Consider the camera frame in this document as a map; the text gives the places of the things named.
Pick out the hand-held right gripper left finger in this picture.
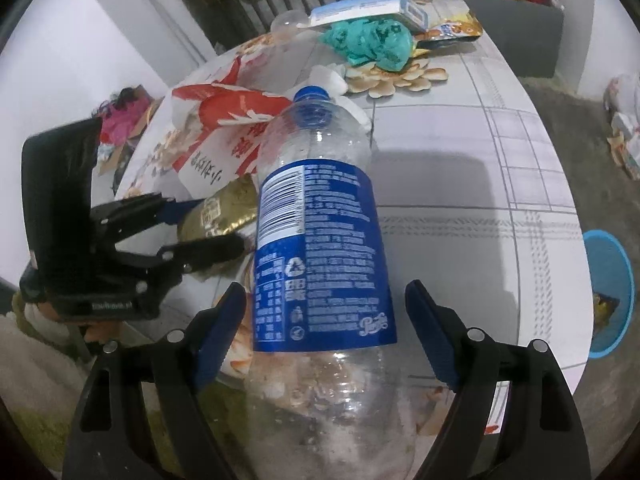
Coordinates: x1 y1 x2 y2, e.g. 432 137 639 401
62 282 248 480

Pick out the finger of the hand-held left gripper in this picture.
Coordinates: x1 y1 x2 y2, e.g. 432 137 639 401
90 194 206 248
116 234 247 281

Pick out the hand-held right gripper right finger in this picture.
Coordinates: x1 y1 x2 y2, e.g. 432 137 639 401
405 280 593 480

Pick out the gold snack packet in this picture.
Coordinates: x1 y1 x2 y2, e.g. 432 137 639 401
177 177 261 243

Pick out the clear plastic bottle blue label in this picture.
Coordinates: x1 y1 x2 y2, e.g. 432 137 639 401
242 85 421 480

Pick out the red and white plastic bag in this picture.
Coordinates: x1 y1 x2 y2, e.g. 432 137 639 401
167 55 301 201

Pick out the blue plastic basket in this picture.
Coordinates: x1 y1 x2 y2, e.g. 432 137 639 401
582 230 636 358

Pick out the teal plastic bag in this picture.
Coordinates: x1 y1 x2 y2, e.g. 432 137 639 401
320 17 416 71

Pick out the person's left hand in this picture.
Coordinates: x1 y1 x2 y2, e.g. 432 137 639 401
82 320 121 345

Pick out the pink cloth pile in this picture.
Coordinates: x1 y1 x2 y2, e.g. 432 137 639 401
97 85 161 161

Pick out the white printed tablecloth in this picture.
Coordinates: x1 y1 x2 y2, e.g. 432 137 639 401
112 0 593 480

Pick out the crumpled white tissue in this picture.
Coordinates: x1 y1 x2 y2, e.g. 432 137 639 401
310 62 373 131

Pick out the pile of packets and bags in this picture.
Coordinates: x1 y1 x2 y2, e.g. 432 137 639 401
602 72 640 181

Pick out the blue and white carton box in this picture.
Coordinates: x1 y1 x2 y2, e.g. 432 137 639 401
307 0 431 31

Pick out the orange printed snack packet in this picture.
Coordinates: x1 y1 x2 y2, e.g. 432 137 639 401
415 15 483 48

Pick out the grey cabinet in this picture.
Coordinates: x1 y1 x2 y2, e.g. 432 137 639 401
430 0 566 78

